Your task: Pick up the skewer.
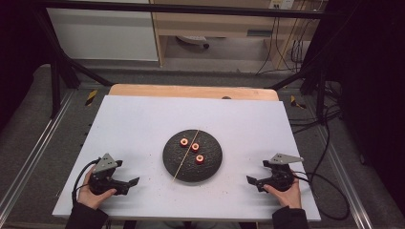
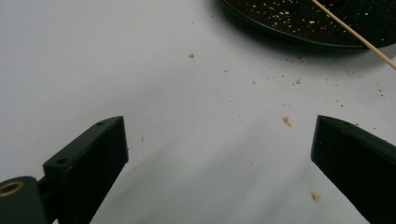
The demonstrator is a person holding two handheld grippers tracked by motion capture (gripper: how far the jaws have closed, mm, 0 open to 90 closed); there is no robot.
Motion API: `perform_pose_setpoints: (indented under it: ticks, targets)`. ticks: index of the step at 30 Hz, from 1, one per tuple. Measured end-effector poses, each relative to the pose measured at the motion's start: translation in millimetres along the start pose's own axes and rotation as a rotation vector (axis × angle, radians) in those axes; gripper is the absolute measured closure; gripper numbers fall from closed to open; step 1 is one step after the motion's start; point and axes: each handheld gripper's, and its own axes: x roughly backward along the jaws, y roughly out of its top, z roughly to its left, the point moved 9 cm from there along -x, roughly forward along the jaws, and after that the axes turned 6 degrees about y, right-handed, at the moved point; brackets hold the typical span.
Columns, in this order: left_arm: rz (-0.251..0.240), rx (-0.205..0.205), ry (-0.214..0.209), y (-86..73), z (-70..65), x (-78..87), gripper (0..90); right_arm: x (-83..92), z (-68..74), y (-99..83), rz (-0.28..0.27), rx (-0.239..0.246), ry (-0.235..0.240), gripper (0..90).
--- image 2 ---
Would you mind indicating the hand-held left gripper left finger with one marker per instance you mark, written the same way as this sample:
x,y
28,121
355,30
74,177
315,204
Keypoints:
x,y
90,165

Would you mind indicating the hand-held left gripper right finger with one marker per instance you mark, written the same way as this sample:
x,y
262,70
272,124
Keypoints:
x,y
358,161

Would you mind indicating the thin wooden skewer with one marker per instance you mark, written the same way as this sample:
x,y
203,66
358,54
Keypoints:
x,y
355,34

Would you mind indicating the black textured round plate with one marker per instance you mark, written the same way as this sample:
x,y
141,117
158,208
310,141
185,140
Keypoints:
x,y
311,21

